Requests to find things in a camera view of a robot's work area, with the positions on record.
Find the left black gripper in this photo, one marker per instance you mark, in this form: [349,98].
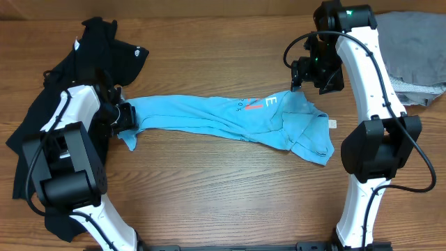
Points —
[129,118]

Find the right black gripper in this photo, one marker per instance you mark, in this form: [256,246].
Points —
[302,72]

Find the light blue printed t-shirt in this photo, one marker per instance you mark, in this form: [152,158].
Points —
[285,120]

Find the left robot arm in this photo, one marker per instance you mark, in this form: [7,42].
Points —
[67,172]

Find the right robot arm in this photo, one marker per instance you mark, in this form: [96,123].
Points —
[347,38]

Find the black t-shirt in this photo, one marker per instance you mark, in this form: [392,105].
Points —
[98,48]

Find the grey folded garment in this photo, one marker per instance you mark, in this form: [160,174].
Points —
[412,45]

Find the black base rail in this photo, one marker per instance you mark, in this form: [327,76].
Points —
[240,248]

